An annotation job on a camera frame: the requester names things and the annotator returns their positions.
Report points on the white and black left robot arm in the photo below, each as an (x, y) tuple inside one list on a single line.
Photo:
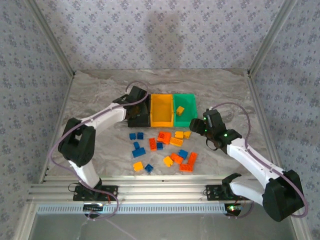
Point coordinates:
[(80, 142)]

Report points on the black circuit board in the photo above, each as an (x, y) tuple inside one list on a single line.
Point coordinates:
[(93, 207)]

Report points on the aluminium front mounting rail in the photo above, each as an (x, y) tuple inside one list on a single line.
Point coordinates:
[(162, 190)]

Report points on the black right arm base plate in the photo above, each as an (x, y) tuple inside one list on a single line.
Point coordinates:
[(212, 192)]

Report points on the large orange lego block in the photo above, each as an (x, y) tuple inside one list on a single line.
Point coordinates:
[(164, 137)]

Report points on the aluminium table side rail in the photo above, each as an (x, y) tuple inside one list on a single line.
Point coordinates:
[(261, 110), (66, 100)]

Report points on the large blue lego brick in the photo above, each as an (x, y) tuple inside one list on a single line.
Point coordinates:
[(138, 152)]

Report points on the green plastic bin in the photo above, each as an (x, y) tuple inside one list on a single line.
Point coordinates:
[(190, 107)]

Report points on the black plastic bin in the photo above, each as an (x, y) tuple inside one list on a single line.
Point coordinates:
[(140, 122)]

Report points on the aluminium frame post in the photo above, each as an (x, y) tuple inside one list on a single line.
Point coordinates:
[(51, 37), (271, 37)]

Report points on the orange long lego brick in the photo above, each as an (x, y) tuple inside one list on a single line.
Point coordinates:
[(186, 167), (177, 158), (152, 144), (192, 158)]

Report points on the small blue lego brick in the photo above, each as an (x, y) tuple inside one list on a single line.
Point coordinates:
[(136, 145), (149, 168), (140, 135), (183, 154), (132, 136), (160, 146)]

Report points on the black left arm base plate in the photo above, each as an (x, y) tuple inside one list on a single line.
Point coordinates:
[(110, 192)]

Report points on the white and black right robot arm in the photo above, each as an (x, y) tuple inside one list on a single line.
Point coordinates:
[(252, 155)]

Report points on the circuit board with lit leds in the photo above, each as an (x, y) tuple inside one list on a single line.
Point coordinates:
[(233, 208)]

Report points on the yellow long lego brick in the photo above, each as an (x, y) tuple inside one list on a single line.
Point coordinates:
[(176, 141)]

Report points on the yellow plastic bin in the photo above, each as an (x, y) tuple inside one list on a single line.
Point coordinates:
[(162, 110)]

